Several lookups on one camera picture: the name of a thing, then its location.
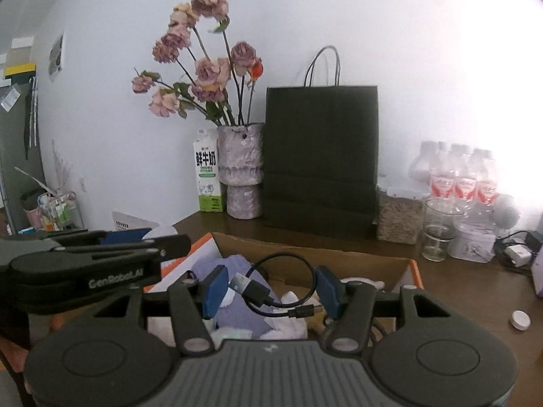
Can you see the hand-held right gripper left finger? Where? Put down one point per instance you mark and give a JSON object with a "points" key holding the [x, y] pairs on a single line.
{"points": [[216, 290]]}

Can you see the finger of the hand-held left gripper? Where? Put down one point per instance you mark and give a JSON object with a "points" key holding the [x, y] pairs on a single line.
{"points": [[169, 248], [127, 235]]}

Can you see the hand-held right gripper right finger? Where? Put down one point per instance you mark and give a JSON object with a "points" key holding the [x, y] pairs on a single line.
{"points": [[328, 290]]}

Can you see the yellow white plush toy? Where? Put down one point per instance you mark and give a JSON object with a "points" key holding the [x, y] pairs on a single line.
{"points": [[360, 283]]}

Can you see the red cardboard box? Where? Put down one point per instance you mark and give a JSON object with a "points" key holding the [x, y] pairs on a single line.
{"points": [[360, 267]]}

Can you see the purple cloth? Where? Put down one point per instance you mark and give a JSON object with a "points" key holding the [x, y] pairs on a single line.
{"points": [[250, 322]]}

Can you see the white tissue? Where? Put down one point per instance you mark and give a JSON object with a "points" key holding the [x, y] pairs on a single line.
{"points": [[292, 326]]}

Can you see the wooden desktop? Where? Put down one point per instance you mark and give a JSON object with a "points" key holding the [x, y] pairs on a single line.
{"points": [[466, 296]]}

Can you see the white vented box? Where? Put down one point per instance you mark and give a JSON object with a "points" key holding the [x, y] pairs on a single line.
{"points": [[131, 221]]}

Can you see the white green milk carton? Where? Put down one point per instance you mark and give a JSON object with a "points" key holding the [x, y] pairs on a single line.
{"points": [[208, 174]]}

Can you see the purple dried plant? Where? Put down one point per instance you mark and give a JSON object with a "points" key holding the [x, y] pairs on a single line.
{"points": [[63, 165]]}

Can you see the clear jar of grains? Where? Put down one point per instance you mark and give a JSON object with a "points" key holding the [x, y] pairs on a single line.
{"points": [[398, 220]]}

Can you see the purple textured vase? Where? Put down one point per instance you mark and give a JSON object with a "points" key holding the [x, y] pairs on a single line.
{"points": [[242, 165]]}

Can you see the clear glass cup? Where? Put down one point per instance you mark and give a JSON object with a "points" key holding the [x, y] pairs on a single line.
{"points": [[439, 237]]}

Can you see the dark green cabinet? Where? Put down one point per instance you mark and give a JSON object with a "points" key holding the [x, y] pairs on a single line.
{"points": [[17, 169]]}

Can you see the black paper bag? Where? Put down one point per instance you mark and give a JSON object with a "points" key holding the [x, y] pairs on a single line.
{"points": [[322, 157]]}

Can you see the white tin box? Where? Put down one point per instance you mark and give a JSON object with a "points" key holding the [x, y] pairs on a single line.
{"points": [[473, 246]]}

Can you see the dried pink roses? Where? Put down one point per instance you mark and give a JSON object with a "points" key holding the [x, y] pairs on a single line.
{"points": [[208, 72]]}

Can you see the white round fan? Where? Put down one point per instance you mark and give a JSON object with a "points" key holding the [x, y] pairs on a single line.
{"points": [[505, 212]]}

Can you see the white round lid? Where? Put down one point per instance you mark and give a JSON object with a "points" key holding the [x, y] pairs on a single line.
{"points": [[520, 320]]}

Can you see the purple tissue box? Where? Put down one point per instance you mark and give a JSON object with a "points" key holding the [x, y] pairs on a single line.
{"points": [[538, 271]]}

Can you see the white wall outlet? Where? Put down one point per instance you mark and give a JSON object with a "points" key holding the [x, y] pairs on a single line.
{"points": [[83, 185]]}

